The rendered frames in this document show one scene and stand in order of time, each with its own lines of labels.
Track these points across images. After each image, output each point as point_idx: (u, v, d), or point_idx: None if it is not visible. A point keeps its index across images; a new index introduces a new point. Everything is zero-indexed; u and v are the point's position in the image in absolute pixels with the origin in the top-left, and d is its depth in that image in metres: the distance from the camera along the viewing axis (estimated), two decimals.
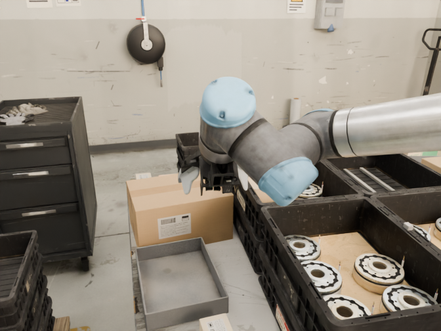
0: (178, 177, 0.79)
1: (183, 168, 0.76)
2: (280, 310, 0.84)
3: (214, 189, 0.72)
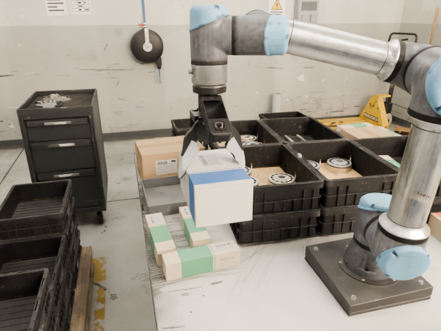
0: (243, 157, 0.85)
1: (240, 145, 0.83)
2: None
3: None
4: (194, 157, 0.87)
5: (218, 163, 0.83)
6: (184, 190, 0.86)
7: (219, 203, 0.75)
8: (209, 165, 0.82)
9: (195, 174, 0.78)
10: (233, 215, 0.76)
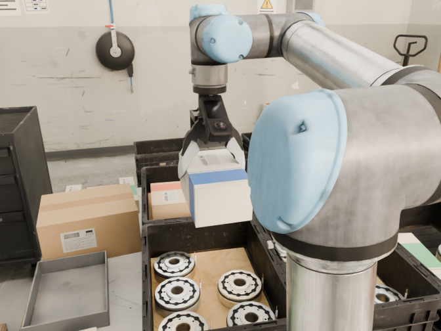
0: (243, 157, 0.85)
1: (240, 145, 0.83)
2: None
3: None
4: (194, 157, 0.87)
5: (218, 163, 0.83)
6: (184, 190, 0.86)
7: (219, 203, 0.75)
8: (209, 165, 0.82)
9: (195, 174, 0.78)
10: (233, 215, 0.76)
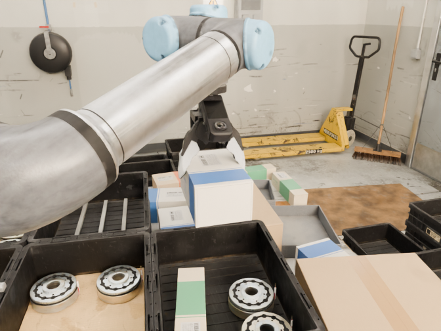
0: (243, 157, 0.85)
1: (240, 146, 0.83)
2: None
3: None
4: (194, 157, 0.87)
5: (218, 163, 0.83)
6: (184, 190, 0.86)
7: (219, 203, 0.75)
8: (209, 165, 0.82)
9: (195, 174, 0.78)
10: (233, 215, 0.76)
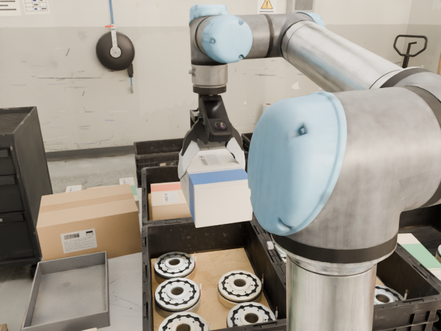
0: (243, 157, 0.85)
1: (240, 145, 0.83)
2: None
3: None
4: (194, 157, 0.87)
5: (218, 163, 0.83)
6: (184, 190, 0.86)
7: (219, 203, 0.75)
8: (209, 165, 0.82)
9: (195, 174, 0.78)
10: (233, 215, 0.76)
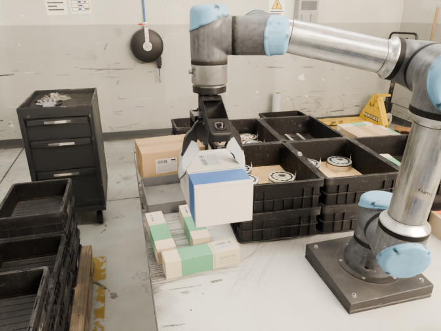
0: (243, 157, 0.85)
1: (240, 145, 0.83)
2: None
3: None
4: (194, 157, 0.87)
5: (218, 163, 0.83)
6: (184, 190, 0.86)
7: (219, 203, 0.75)
8: (209, 165, 0.82)
9: (195, 174, 0.78)
10: (233, 215, 0.76)
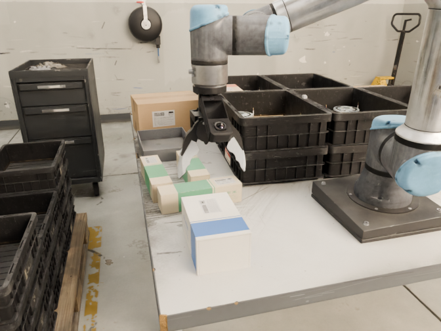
0: (243, 157, 0.85)
1: (240, 145, 0.83)
2: (226, 148, 1.37)
3: None
4: (195, 202, 0.92)
5: (218, 211, 0.88)
6: (186, 234, 0.91)
7: (219, 253, 0.79)
8: (210, 213, 0.87)
9: (196, 224, 0.82)
10: (233, 263, 0.81)
